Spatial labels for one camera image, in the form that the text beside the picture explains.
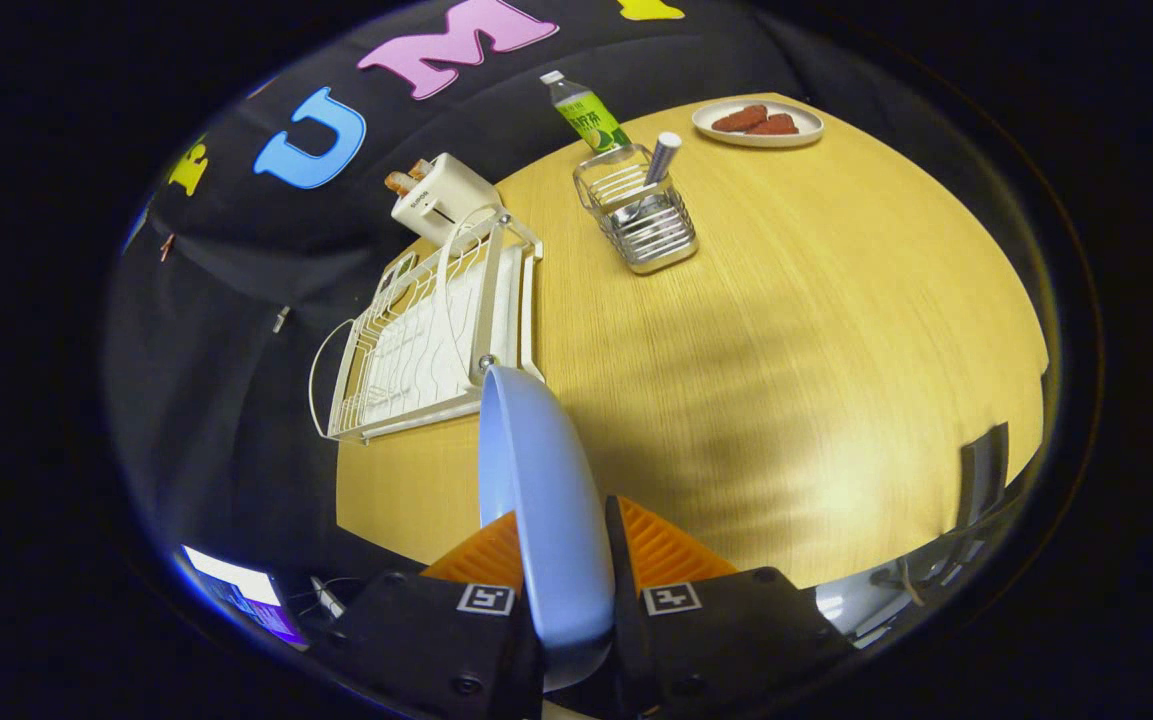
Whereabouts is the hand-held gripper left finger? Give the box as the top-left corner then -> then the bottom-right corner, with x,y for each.
321,512 -> 545,720

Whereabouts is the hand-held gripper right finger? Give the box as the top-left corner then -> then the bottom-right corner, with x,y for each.
604,495 -> 852,720

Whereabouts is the blue plate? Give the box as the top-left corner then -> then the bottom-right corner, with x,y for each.
477,365 -> 617,693

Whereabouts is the white wire dish rack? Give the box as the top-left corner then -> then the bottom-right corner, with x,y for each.
308,205 -> 545,444

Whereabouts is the metal wire basket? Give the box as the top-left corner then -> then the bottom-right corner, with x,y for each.
573,143 -> 699,276

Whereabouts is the spoon with checked handle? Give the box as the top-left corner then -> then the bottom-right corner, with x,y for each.
614,131 -> 683,226

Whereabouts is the small white dish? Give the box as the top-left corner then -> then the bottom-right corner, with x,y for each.
691,97 -> 825,149

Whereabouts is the computer monitor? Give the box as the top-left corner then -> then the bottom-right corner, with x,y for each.
181,545 -> 309,649

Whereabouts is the black backdrop cloth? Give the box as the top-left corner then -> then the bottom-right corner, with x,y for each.
101,0 -> 1057,571

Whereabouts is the white toaster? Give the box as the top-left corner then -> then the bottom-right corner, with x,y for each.
391,152 -> 503,247

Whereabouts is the green label drink bottle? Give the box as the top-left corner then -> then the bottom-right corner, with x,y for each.
540,70 -> 633,154

